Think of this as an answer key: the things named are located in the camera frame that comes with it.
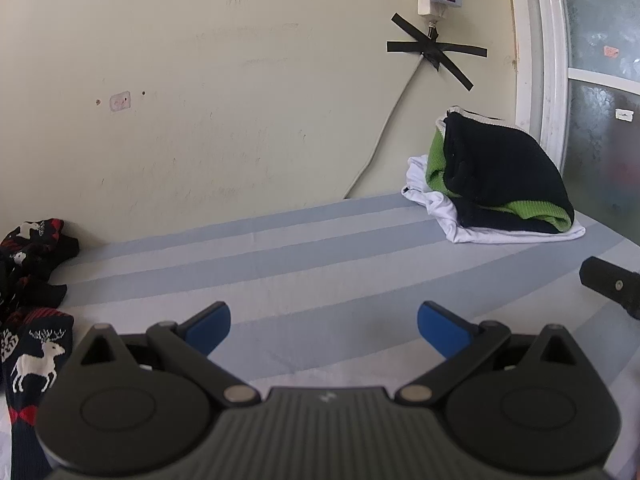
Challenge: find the black tape cross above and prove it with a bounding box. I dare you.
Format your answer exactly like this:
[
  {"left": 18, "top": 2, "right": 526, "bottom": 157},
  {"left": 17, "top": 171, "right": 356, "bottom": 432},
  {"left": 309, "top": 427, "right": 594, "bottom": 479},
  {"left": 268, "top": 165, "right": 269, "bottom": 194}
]
[{"left": 386, "top": 12, "right": 488, "bottom": 93}]

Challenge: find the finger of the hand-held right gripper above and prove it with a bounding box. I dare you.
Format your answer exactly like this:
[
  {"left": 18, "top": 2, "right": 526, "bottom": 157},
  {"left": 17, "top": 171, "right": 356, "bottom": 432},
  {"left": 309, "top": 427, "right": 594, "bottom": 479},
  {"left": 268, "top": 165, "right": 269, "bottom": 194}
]
[{"left": 579, "top": 255, "right": 640, "bottom": 320}]

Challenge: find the green and black knit sweater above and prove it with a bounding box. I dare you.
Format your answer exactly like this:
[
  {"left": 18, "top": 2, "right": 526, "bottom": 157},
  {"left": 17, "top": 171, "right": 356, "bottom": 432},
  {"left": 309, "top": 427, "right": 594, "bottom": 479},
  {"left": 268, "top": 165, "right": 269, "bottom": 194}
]
[{"left": 426, "top": 111, "right": 575, "bottom": 234}]

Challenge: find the blue striped bed sheet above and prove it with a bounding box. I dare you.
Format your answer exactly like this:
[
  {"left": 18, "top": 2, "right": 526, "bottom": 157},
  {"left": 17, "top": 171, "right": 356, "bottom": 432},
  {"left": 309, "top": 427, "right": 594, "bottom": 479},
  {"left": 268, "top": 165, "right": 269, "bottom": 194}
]
[{"left": 0, "top": 191, "right": 640, "bottom": 480}]

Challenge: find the grey power cable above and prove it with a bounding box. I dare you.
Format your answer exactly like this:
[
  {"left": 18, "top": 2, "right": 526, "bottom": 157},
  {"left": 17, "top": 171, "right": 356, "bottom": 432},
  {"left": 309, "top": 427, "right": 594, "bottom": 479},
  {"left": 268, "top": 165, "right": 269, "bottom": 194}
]
[{"left": 343, "top": 19, "right": 437, "bottom": 200}]

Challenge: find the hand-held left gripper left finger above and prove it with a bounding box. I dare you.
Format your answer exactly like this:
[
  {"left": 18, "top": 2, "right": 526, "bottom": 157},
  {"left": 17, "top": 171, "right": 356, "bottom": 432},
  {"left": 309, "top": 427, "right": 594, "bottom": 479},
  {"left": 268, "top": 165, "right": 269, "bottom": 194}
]
[{"left": 79, "top": 301, "right": 262, "bottom": 407}]

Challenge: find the white shirt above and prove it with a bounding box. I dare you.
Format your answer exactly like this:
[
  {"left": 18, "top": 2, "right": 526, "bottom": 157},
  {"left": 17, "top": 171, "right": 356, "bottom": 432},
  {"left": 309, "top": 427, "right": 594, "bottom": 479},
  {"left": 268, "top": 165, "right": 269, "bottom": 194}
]
[{"left": 401, "top": 156, "right": 586, "bottom": 245}]

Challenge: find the white window frame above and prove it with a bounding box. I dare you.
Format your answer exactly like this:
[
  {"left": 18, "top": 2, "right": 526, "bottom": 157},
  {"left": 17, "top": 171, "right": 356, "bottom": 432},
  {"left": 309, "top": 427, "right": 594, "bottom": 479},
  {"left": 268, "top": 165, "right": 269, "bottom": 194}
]
[{"left": 500, "top": 0, "right": 640, "bottom": 253}]

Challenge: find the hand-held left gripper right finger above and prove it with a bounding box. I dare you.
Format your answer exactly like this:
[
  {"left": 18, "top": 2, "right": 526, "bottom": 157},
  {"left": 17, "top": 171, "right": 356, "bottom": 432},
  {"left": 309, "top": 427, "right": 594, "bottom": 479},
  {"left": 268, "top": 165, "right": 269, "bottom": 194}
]
[{"left": 417, "top": 301, "right": 584, "bottom": 407}]

